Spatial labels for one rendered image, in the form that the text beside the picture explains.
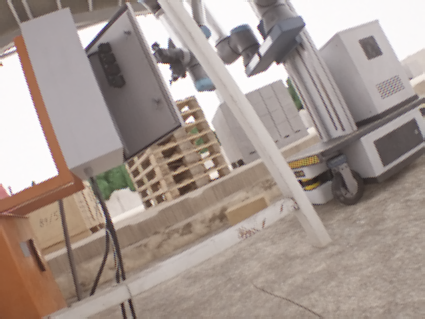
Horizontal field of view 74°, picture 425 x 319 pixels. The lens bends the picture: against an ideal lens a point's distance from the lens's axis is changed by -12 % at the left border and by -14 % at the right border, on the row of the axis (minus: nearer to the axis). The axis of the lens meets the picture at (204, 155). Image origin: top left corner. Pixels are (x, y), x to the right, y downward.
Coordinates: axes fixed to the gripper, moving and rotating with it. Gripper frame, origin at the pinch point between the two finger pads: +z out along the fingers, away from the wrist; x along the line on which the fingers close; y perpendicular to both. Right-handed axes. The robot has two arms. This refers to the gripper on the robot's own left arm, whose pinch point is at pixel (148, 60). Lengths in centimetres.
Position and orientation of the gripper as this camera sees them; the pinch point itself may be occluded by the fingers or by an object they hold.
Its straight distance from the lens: 135.3
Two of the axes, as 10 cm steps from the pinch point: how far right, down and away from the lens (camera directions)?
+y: -4.2, -9.1, 0.6
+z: -5.5, 2.0, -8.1
